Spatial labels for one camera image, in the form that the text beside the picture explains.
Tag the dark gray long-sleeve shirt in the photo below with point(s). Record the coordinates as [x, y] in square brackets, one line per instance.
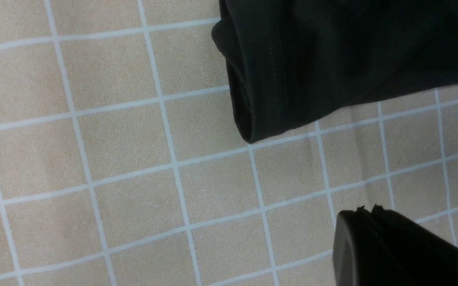
[292, 62]

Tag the beige checkered tablecloth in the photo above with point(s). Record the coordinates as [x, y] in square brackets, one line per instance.
[121, 164]

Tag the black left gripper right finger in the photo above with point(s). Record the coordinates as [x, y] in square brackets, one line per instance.
[429, 259]

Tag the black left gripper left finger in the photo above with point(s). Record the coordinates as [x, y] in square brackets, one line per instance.
[360, 256]

